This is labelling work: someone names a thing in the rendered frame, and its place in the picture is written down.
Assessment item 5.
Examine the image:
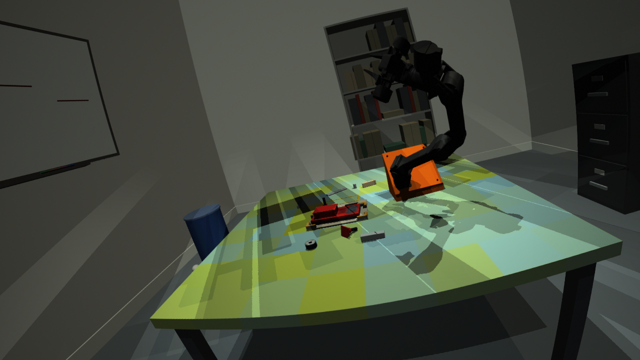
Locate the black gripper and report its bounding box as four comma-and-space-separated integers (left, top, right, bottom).
363, 34, 415, 103

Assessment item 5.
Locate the black toy tyre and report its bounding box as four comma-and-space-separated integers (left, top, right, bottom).
305, 239, 317, 250

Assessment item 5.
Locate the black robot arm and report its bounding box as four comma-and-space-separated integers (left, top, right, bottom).
378, 40, 467, 190

